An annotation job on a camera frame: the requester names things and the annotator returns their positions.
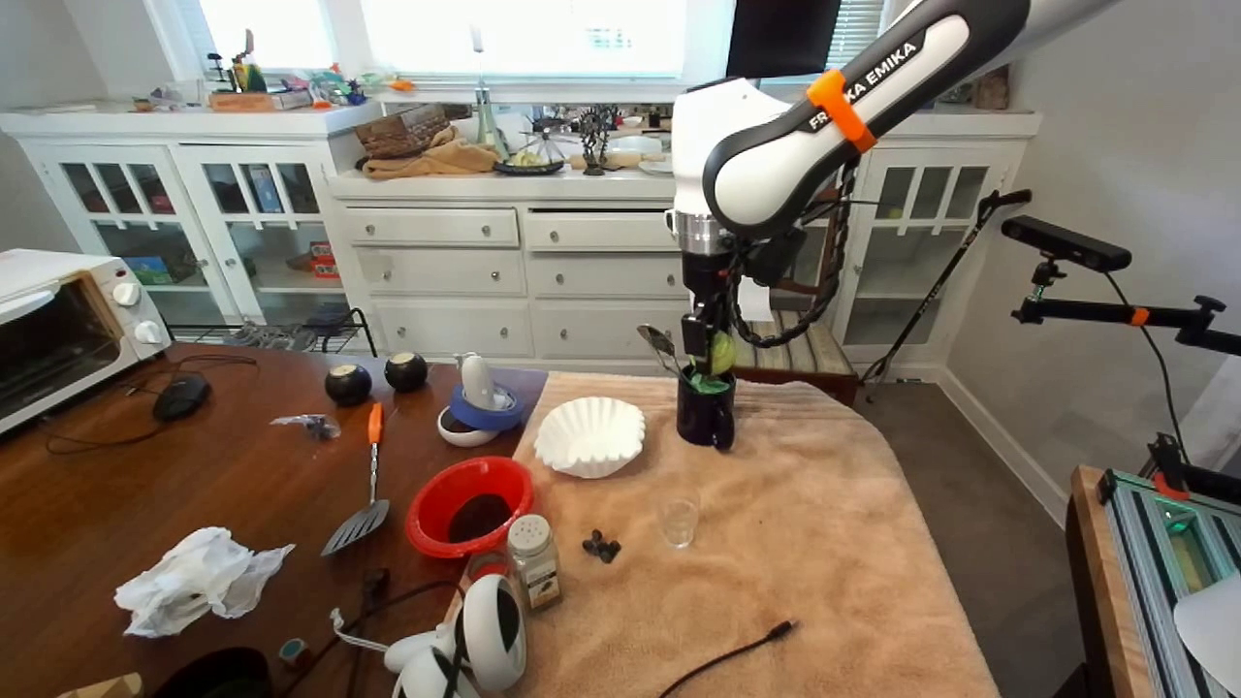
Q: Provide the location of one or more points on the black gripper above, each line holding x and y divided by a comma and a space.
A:
707, 283

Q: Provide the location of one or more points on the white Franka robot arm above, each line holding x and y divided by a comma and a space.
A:
827, 128

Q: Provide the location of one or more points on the black mug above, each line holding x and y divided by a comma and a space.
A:
707, 411

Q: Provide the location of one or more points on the white paper coffee filter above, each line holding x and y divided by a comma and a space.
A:
590, 437

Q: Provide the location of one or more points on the clear drinking glass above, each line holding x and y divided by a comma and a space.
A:
681, 526

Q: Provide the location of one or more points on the white drawer cabinet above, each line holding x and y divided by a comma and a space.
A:
518, 256

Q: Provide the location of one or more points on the small black clip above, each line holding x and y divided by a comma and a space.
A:
597, 546

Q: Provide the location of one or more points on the blue and white plastic container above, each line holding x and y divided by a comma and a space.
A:
490, 406

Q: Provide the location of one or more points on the white glass door cabinet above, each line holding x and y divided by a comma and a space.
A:
932, 208
195, 219

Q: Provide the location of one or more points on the white lid spice jar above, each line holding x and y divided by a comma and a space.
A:
532, 565

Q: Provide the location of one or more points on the red plastic bowl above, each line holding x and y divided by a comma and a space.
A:
471, 508

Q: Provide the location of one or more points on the black monitor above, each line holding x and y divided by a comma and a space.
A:
779, 31

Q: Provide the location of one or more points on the brown woven basket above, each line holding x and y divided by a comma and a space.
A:
399, 133

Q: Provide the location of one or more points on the small grey metal tool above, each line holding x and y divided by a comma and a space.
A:
307, 425

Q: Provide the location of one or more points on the black computer mouse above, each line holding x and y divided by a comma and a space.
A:
181, 397

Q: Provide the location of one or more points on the white crumpled plastic bag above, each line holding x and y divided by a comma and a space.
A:
200, 583

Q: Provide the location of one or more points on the white round disc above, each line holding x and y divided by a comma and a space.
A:
1216, 635

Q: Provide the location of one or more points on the white toaster oven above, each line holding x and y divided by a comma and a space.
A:
60, 335

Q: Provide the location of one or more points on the black stereo camera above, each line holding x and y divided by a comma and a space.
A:
1067, 243

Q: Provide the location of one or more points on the black metal chair frame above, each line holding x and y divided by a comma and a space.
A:
322, 322

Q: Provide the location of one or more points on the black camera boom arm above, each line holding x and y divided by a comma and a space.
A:
1127, 313

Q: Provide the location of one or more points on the wooden bench with aluminium frame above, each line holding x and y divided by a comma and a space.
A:
1138, 583

